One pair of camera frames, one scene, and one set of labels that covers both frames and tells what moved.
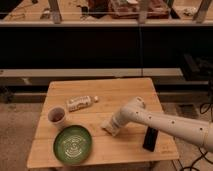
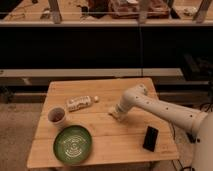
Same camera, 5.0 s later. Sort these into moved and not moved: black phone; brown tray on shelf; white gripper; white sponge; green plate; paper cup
Moved: white sponge; white gripper
Not moved: brown tray on shelf; paper cup; green plate; black phone
